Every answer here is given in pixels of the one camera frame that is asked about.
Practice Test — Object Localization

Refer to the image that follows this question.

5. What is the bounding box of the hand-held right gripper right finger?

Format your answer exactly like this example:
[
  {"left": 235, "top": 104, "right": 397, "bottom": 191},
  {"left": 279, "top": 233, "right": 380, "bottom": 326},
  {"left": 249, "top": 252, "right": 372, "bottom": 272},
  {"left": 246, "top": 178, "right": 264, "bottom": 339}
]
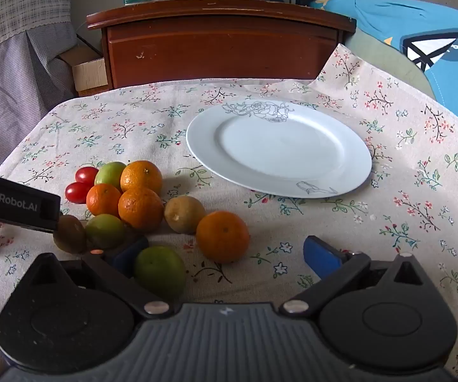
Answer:
[{"left": 279, "top": 236, "right": 432, "bottom": 319}]

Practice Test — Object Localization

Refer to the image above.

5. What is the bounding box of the floral tablecloth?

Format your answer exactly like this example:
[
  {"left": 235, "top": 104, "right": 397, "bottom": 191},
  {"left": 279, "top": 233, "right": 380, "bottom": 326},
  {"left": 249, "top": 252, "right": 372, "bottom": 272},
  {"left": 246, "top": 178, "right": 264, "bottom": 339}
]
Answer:
[{"left": 0, "top": 43, "right": 458, "bottom": 382}]

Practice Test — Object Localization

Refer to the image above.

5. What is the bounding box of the brown kiwi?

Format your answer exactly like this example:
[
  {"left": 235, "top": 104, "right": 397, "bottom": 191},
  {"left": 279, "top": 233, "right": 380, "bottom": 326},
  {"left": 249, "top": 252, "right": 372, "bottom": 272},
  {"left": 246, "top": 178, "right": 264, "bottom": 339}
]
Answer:
[
  {"left": 164, "top": 196, "right": 206, "bottom": 235},
  {"left": 53, "top": 215, "right": 87, "bottom": 254}
]

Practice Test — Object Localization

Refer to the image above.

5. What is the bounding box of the blue printed cushion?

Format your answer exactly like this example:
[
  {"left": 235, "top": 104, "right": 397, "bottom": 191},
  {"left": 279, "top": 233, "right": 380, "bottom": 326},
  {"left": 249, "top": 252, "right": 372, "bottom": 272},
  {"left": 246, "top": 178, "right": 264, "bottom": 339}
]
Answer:
[{"left": 309, "top": 0, "right": 458, "bottom": 140}]

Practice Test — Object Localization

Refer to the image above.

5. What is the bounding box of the white plate with flower print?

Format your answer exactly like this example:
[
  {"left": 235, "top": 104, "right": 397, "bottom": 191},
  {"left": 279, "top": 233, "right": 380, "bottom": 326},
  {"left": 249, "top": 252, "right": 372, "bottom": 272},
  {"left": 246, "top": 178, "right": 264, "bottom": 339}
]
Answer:
[{"left": 186, "top": 99, "right": 373, "bottom": 199}]

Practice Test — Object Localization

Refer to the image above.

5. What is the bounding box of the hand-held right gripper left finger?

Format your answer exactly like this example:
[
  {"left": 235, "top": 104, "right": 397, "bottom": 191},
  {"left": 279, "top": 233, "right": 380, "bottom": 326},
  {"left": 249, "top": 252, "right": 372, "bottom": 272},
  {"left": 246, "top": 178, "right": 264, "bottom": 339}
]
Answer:
[{"left": 24, "top": 236, "right": 172, "bottom": 320}]

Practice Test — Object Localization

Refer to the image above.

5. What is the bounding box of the cardboard box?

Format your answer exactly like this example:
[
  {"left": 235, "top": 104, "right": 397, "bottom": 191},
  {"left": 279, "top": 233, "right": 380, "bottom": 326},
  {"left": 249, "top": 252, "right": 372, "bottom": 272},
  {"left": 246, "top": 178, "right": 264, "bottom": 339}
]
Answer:
[{"left": 56, "top": 44, "right": 108, "bottom": 97}]

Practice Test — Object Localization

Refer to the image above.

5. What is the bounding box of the green lime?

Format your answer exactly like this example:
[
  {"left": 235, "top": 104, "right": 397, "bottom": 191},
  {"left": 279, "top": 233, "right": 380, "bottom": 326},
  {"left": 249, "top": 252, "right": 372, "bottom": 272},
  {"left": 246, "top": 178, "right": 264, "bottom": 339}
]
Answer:
[{"left": 85, "top": 214, "right": 125, "bottom": 250}]

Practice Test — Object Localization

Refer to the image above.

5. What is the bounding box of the pale green sofa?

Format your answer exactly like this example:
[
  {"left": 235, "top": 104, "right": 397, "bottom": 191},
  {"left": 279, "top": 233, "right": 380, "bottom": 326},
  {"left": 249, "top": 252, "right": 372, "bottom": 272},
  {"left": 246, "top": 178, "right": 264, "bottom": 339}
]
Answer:
[{"left": 344, "top": 32, "right": 438, "bottom": 100}]

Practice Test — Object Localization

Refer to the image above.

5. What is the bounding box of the grey fine-checked cloth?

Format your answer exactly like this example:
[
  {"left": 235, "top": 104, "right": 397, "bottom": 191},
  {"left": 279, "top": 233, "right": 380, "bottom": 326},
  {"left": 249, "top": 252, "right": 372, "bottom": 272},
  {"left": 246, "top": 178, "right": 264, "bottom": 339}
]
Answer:
[{"left": 0, "top": 20, "right": 79, "bottom": 176}]

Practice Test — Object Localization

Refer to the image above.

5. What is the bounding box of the orange tangerine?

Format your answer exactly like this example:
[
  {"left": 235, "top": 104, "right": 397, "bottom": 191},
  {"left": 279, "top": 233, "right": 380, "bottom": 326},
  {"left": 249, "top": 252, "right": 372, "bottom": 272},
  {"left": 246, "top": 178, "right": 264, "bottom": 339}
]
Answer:
[
  {"left": 196, "top": 211, "right": 250, "bottom": 264},
  {"left": 86, "top": 184, "right": 122, "bottom": 217},
  {"left": 118, "top": 186, "right": 165, "bottom": 233},
  {"left": 120, "top": 160, "right": 163, "bottom": 194}
]

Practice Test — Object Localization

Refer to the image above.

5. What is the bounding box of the brown wooden cabinet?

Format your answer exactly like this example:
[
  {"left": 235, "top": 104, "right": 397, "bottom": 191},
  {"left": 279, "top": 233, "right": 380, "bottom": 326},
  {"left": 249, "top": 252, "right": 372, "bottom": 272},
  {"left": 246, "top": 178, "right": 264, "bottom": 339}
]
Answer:
[{"left": 87, "top": 0, "right": 357, "bottom": 90}]

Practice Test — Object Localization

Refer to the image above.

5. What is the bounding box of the red cherry tomato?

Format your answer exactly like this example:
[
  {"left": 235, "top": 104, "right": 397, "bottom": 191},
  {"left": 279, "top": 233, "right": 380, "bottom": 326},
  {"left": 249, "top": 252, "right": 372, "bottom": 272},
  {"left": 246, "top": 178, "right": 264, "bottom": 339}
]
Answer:
[
  {"left": 65, "top": 182, "right": 91, "bottom": 204},
  {"left": 75, "top": 166, "right": 100, "bottom": 186}
]

